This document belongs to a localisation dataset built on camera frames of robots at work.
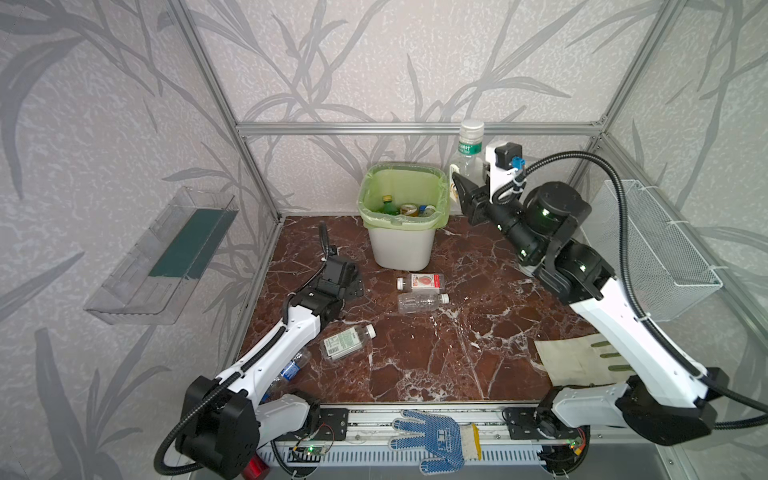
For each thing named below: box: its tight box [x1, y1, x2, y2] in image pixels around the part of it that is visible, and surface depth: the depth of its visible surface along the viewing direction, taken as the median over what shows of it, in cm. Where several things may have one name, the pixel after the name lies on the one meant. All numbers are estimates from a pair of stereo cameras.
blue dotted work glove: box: [389, 410, 482, 475], surface depth 72 cm
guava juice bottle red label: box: [396, 273, 445, 291], surface depth 98 cm
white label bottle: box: [321, 323, 377, 361], surface depth 86 cm
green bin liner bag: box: [358, 163, 451, 230], surface depth 95 cm
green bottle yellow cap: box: [382, 195, 400, 216], surface depth 103 cm
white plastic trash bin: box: [368, 227, 436, 271], surface depth 94 cm
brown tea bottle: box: [400, 203, 419, 217], surface depth 98 cm
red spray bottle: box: [243, 454, 270, 480], surface depth 68 cm
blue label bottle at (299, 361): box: [261, 348, 312, 404], surface depth 80 cm
